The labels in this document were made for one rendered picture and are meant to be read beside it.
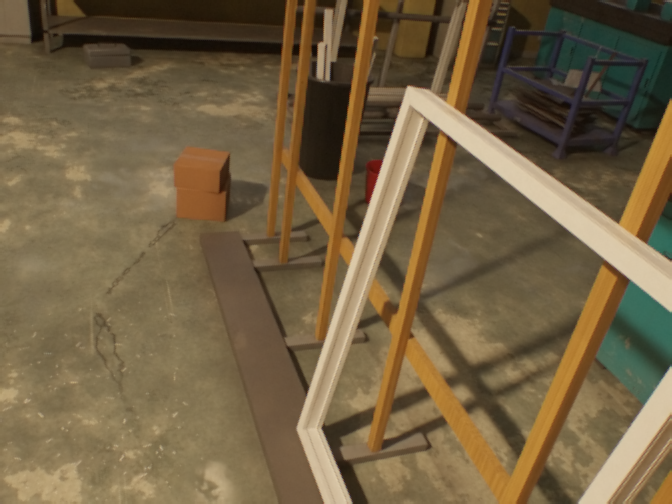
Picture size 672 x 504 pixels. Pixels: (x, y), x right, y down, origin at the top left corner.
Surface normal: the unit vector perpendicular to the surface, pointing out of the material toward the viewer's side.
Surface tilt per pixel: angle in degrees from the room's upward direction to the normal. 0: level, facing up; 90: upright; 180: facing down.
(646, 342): 90
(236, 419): 0
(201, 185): 90
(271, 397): 0
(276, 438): 0
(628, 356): 90
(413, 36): 90
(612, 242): 82
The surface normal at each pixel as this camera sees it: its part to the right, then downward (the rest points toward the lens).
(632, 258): -0.92, -0.06
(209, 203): 0.03, 0.52
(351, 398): 0.12, -0.85
